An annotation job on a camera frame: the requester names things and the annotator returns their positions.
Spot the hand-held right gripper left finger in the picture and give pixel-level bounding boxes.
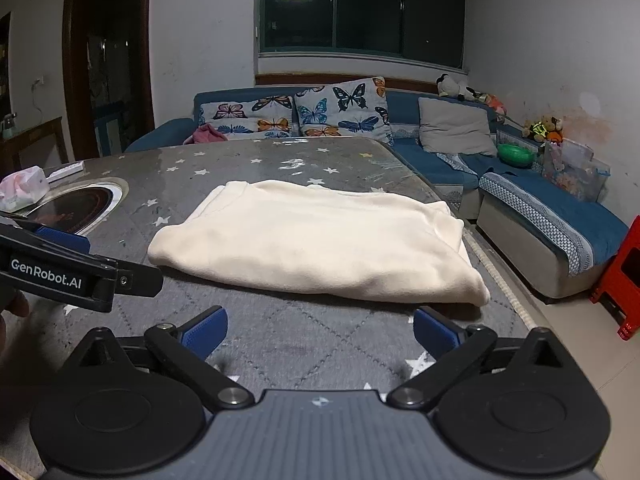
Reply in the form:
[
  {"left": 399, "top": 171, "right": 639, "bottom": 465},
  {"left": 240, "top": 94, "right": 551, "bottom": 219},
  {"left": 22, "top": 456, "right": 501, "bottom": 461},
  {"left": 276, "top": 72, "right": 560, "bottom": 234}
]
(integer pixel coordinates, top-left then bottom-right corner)
[{"left": 67, "top": 305, "right": 255, "bottom": 411}]

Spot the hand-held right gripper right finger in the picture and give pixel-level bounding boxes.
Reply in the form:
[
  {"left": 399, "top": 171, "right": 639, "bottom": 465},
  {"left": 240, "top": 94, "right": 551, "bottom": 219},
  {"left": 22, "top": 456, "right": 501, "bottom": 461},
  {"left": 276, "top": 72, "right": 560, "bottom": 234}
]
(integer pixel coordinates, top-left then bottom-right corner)
[{"left": 387, "top": 306, "right": 575, "bottom": 411}]

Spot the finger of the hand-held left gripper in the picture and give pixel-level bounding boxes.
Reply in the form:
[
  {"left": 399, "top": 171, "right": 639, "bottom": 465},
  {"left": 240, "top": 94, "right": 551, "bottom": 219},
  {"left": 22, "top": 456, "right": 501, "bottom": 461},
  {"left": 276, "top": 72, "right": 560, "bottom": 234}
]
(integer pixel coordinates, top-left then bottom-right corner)
[
  {"left": 35, "top": 226, "right": 92, "bottom": 257},
  {"left": 114, "top": 258, "right": 164, "bottom": 298}
]

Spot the cream sweatshirt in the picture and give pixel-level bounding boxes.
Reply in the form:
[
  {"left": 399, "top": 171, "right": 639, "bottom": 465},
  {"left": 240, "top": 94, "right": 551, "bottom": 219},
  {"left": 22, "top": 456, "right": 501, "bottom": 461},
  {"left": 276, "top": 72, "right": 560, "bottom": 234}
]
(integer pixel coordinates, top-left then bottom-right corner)
[{"left": 147, "top": 179, "right": 491, "bottom": 307}]

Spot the person's left hand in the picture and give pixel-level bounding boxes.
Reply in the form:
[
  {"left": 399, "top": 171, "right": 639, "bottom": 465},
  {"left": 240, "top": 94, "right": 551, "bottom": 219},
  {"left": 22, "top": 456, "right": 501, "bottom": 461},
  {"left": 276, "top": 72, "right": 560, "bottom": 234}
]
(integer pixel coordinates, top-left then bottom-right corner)
[{"left": 0, "top": 290, "right": 31, "bottom": 361}]

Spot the round black induction cooktop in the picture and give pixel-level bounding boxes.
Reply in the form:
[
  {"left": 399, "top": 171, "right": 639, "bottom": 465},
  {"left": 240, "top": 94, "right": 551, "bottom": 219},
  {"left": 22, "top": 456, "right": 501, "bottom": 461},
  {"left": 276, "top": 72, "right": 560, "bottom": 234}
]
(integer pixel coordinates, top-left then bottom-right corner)
[{"left": 22, "top": 180, "right": 132, "bottom": 237}]

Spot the pink tissue pack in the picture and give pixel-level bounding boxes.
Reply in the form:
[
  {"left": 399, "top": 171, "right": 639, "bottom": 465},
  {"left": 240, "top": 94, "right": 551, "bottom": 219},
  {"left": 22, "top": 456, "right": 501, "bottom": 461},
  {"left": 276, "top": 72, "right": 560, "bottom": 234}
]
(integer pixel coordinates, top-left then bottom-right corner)
[{"left": 0, "top": 165, "right": 51, "bottom": 213}]

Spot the white remote control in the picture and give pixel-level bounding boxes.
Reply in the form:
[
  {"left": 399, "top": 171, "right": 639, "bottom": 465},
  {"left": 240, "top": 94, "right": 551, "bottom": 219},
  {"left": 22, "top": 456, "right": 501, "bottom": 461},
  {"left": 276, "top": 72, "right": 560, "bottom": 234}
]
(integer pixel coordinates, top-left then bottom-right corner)
[{"left": 46, "top": 160, "right": 85, "bottom": 181}]

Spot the wooden side table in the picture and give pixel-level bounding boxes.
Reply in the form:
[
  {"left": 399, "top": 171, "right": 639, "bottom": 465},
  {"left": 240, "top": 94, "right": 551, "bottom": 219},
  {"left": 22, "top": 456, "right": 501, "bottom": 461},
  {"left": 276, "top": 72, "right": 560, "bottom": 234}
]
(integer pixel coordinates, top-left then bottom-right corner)
[{"left": 0, "top": 116, "right": 63, "bottom": 171}]

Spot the pink cloth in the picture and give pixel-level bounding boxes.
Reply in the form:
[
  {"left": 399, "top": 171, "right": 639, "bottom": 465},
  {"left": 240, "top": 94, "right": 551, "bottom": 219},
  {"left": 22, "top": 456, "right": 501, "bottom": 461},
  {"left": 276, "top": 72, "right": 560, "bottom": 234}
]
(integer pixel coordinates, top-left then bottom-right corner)
[{"left": 182, "top": 124, "right": 228, "bottom": 146}]

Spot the blue corner sofa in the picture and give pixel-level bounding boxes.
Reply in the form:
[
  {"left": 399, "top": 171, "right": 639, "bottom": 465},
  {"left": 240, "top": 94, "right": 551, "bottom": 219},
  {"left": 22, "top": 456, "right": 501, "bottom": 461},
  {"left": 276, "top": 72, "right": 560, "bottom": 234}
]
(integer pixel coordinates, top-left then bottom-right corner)
[{"left": 125, "top": 85, "right": 630, "bottom": 303}]

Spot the low butterfly print cushion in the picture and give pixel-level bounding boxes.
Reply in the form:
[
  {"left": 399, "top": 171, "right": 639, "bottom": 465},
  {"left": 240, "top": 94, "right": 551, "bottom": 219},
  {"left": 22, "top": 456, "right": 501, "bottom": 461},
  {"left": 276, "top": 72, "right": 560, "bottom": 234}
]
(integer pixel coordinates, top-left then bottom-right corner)
[{"left": 198, "top": 95, "right": 296, "bottom": 140}]

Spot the red plastic stool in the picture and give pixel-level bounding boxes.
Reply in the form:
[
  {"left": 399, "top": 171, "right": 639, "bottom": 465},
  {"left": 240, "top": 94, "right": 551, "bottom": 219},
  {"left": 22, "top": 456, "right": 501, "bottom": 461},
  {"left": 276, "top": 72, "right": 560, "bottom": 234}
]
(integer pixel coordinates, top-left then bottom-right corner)
[{"left": 590, "top": 232, "right": 640, "bottom": 343}]

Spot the grey star-print tablecloth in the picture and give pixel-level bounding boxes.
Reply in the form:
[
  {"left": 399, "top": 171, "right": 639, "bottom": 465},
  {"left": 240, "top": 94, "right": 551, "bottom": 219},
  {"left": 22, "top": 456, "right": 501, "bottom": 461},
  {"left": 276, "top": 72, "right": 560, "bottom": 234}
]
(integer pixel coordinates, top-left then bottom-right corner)
[{"left": 0, "top": 136, "right": 531, "bottom": 480}]

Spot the plain grey cushion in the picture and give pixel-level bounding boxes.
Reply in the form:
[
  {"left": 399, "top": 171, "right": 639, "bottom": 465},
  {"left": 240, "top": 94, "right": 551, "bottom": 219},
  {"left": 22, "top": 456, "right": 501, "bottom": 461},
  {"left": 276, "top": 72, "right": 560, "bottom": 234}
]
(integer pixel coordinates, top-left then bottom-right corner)
[{"left": 417, "top": 96, "right": 498, "bottom": 157}]

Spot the clear plastic toy box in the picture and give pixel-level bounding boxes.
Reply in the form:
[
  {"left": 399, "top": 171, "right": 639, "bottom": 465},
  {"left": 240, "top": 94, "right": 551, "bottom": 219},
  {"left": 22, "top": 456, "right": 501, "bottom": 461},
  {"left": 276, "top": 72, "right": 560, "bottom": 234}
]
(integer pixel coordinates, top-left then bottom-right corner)
[{"left": 542, "top": 140, "right": 612, "bottom": 203}]

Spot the brown plush toy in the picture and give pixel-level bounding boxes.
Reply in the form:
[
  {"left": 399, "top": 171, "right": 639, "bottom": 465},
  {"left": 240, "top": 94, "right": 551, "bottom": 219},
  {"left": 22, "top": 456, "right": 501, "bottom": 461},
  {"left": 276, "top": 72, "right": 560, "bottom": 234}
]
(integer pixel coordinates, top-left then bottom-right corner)
[{"left": 522, "top": 116, "right": 565, "bottom": 143}]

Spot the pink plush toy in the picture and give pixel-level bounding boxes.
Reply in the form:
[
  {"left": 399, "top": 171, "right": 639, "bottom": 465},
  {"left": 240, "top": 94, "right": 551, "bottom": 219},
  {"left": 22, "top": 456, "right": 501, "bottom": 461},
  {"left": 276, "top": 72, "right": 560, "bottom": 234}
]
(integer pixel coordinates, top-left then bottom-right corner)
[{"left": 475, "top": 92, "right": 506, "bottom": 116}]

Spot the large butterfly print cushion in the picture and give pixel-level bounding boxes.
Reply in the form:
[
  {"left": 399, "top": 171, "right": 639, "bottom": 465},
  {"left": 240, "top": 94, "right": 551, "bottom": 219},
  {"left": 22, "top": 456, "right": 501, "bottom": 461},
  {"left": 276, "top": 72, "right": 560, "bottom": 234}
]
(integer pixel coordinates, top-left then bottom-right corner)
[{"left": 294, "top": 76, "right": 393, "bottom": 146}]

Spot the panda plush toy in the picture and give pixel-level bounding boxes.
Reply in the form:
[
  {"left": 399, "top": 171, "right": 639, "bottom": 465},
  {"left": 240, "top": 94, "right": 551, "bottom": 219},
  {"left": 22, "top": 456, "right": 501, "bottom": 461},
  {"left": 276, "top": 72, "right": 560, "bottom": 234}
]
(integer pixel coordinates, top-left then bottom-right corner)
[{"left": 436, "top": 74, "right": 476, "bottom": 101}]

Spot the green-framed window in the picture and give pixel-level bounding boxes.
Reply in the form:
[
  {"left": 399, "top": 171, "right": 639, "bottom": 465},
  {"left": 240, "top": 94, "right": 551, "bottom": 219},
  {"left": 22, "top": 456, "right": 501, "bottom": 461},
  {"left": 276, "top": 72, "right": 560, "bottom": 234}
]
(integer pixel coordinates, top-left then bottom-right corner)
[{"left": 257, "top": 0, "right": 468, "bottom": 70}]

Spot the dark wooden door frame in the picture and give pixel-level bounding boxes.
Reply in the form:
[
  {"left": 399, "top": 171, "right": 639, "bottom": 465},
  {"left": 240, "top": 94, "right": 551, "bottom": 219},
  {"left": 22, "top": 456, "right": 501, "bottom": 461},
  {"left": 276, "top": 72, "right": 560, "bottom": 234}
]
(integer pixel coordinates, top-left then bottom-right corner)
[{"left": 62, "top": 0, "right": 156, "bottom": 156}]

